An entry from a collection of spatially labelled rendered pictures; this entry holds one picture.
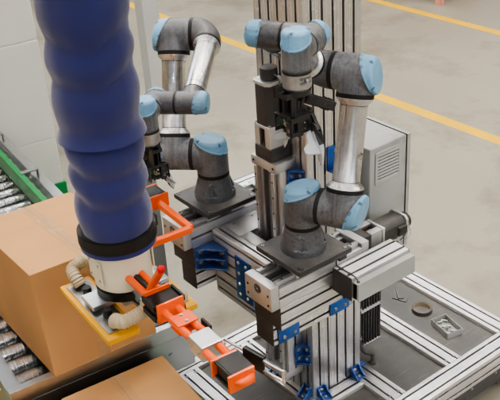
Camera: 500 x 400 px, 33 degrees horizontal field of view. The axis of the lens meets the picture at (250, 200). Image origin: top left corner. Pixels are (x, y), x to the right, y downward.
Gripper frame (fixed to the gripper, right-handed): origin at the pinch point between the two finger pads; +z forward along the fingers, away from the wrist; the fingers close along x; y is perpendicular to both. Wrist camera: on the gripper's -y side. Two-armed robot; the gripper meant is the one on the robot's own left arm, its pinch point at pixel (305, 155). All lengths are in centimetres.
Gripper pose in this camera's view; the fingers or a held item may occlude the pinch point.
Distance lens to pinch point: 229.3
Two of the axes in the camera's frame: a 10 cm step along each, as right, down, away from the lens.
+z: 0.6, 8.7, 4.8
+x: 6.1, 3.5, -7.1
